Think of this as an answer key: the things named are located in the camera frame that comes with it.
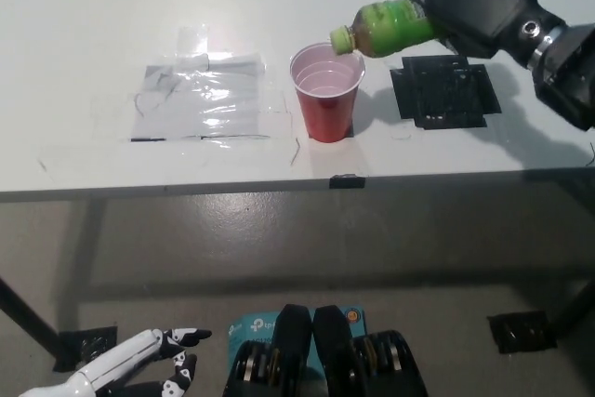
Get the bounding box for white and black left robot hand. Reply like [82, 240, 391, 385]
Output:
[20, 326, 213, 397]

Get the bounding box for green tea bottle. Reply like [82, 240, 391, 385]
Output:
[329, 0, 450, 61]

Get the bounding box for red plastic cup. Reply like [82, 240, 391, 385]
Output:
[288, 42, 366, 143]

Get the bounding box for black robot body blocks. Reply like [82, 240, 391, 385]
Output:
[222, 304, 430, 397]

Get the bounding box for black metal table leg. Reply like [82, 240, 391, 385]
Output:
[0, 273, 64, 357]

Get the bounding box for black tape square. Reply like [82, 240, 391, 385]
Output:
[389, 55, 504, 131]

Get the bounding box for teal router box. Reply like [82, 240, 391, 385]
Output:
[227, 307, 373, 382]

